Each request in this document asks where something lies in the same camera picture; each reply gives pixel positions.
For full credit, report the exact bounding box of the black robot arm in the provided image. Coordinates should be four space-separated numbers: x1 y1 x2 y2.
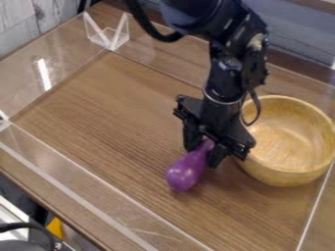
124 0 269 168

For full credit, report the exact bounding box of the purple toy eggplant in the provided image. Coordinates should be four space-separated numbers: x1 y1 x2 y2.
167 139 213 192

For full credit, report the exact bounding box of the black cable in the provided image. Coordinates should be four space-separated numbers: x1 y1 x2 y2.
0 222 53 251

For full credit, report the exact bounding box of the brown wooden bowl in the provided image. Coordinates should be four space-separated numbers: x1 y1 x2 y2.
235 95 335 187

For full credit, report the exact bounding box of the clear acrylic enclosure wall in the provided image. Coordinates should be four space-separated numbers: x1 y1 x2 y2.
0 6 335 251

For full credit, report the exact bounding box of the clear acrylic corner bracket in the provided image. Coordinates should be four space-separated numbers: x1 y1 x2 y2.
83 13 129 52

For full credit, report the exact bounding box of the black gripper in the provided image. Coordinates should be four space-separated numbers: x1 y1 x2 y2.
172 94 256 169

